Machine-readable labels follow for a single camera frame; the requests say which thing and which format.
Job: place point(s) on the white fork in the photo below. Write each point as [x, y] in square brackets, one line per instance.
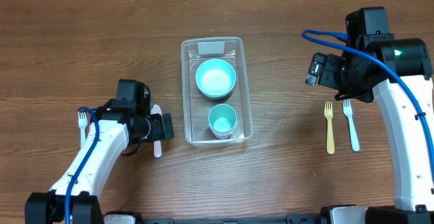
[82, 124]
[348, 112]

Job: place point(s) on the yellow plastic fork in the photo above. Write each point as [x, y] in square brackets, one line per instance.
[328, 114]

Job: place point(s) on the light blue bowl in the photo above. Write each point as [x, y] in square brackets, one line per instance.
[215, 78]

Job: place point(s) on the blue plastic cup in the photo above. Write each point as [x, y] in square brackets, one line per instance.
[222, 135]

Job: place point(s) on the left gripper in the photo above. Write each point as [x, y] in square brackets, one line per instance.
[157, 132]

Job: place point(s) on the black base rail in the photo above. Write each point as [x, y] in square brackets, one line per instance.
[217, 220]

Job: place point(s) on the white fork left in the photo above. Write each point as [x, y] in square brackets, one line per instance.
[82, 124]

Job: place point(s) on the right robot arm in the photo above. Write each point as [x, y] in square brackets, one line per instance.
[397, 74]

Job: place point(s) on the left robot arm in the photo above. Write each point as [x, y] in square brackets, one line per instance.
[115, 126]

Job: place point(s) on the green plastic cup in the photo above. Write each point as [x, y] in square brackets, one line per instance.
[222, 118]

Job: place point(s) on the white plastic spoon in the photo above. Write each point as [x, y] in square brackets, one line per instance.
[157, 116]

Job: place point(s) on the clear plastic container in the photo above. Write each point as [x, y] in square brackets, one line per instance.
[197, 106]

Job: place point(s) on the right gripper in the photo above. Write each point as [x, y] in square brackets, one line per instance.
[365, 91]

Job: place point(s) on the white fork right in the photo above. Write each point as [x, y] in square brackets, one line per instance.
[348, 112]

